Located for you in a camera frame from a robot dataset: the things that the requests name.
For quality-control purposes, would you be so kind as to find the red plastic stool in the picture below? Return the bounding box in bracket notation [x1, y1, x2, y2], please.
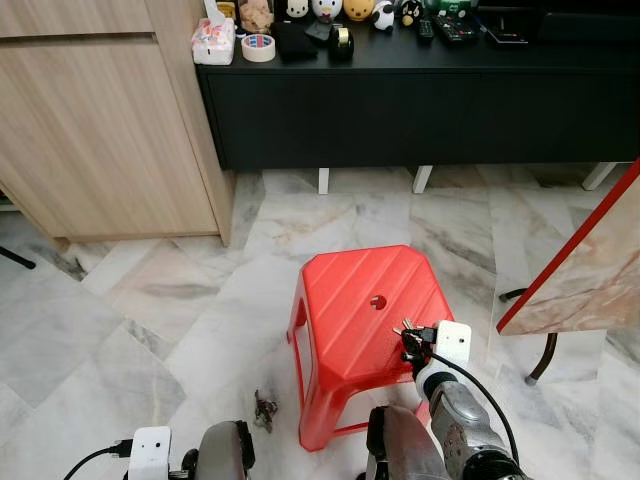
[287, 245, 456, 452]

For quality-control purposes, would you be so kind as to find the silver robot right leg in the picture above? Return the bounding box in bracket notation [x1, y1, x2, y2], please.
[364, 404, 447, 480]

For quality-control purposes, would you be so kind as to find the dark key bunch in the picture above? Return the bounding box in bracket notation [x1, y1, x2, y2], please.
[253, 389, 280, 432]

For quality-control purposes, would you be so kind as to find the marble table top red edge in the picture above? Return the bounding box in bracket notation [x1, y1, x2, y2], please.
[496, 158, 640, 337]

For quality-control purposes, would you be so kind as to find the black tv console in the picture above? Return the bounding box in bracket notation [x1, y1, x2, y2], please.
[195, 14, 640, 172]

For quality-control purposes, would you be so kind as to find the black tape dispenser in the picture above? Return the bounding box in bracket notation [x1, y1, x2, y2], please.
[327, 25, 356, 60]

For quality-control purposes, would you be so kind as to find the wide black remote control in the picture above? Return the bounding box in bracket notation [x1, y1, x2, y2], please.
[434, 12, 482, 44]

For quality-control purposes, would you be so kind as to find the black wallet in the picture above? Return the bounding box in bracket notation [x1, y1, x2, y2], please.
[272, 21, 320, 62]

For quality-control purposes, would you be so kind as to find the flat black device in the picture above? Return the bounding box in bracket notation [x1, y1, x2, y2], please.
[480, 15, 530, 47]

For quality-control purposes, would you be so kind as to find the small panda figure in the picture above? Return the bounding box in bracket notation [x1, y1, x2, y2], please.
[372, 1, 397, 32]

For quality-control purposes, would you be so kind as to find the small black toy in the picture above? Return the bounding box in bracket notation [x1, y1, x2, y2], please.
[398, 0, 424, 27]

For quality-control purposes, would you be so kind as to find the white tape roll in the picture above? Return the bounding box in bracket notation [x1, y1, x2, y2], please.
[240, 33, 278, 64]

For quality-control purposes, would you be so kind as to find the yellow round plush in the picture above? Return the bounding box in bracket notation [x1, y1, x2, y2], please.
[343, 0, 377, 24]

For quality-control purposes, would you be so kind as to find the green box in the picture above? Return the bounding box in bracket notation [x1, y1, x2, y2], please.
[425, 0, 480, 19]

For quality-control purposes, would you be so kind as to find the black white round plush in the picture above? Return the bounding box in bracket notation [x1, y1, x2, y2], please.
[283, 0, 312, 22]

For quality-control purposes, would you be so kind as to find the white pink tissue pack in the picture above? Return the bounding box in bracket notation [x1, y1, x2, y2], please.
[191, 15, 237, 67]

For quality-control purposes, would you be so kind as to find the black tv stand base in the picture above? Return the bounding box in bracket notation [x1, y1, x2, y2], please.
[538, 9, 640, 43]

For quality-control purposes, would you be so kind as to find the light wooden cabinet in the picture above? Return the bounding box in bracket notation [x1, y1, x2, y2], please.
[0, 0, 237, 248]

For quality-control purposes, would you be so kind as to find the black floor rod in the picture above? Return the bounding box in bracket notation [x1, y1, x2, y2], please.
[0, 245, 37, 270]

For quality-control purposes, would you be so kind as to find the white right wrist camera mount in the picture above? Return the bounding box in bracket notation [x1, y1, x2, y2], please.
[436, 320, 473, 367]

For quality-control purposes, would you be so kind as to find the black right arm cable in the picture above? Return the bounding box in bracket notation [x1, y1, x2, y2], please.
[428, 349, 520, 464]

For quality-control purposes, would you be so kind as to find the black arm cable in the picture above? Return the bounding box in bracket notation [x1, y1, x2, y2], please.
[428, 349, 520, 464]
[64, 440, 132, 480]

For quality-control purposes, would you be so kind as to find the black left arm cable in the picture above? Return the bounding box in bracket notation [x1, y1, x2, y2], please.
[64, 440, 132, 480]

